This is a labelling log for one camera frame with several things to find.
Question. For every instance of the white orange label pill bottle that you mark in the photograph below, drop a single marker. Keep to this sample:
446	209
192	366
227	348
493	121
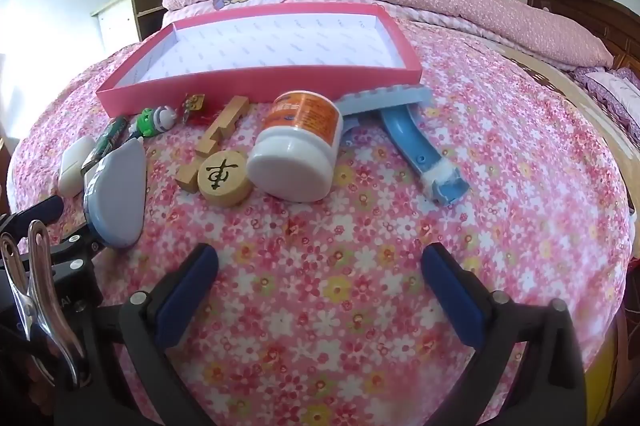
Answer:
295	146

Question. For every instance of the metal spring clip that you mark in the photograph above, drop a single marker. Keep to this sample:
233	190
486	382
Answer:
37	276

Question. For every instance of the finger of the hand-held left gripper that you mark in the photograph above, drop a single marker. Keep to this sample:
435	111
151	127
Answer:
80	246
45	209

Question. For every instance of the green lighter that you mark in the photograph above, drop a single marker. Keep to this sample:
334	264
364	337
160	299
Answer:
111	137

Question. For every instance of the wooden puzzle block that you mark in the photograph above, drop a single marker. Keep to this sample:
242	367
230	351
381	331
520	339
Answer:
220	129

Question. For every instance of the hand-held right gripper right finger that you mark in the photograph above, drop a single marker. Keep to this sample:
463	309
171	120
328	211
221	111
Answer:
452	298

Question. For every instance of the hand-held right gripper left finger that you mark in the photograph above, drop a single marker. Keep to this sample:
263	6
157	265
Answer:
186	298

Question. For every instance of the purple pillow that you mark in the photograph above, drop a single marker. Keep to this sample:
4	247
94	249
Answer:
612	89

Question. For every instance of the dark wooden headboard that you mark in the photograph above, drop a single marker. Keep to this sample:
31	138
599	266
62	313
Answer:
595	19

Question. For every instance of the pink floral bedsheet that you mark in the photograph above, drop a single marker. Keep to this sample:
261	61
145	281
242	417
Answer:
350	236

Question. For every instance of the white earbud case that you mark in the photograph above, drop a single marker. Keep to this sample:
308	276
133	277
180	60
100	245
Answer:
74	166

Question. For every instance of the pink cardboard box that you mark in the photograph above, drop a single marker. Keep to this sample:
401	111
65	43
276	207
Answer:
280	41

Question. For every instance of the white cabinet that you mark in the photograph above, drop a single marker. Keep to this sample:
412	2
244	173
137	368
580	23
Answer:
117	19

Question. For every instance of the round wooden chess piece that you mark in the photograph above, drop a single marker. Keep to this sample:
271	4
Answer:
224	178

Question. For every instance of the green white toy figure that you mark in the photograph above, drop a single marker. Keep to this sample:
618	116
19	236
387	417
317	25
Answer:
156	121

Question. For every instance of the grey blue oval case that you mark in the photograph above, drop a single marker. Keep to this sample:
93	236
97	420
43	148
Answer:
119	198

